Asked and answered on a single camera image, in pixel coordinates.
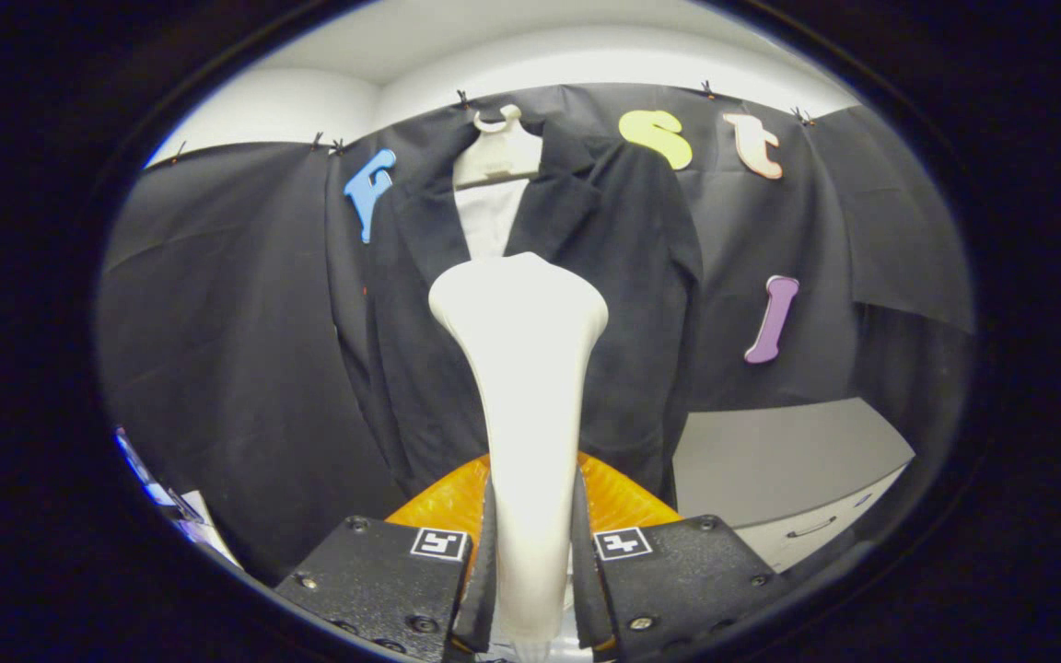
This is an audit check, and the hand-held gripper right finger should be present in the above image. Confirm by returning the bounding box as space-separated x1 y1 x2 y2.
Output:
572 451 791 659

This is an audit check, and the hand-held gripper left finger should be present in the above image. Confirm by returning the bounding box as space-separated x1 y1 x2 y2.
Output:
274 454 499 663

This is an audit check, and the white garment steamer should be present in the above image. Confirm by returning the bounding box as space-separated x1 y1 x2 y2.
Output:
427 251 610 647

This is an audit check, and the black suit jacket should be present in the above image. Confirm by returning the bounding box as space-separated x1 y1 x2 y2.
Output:
328 115 705 507

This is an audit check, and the beige cabinet with grey top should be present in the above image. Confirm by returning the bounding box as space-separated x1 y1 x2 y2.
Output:
673 396 916 574

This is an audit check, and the blue and white clutter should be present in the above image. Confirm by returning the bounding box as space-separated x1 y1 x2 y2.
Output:
114 426 244 570

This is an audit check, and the black backdrop cloth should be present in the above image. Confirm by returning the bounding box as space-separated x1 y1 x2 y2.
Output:
96 83 975 586

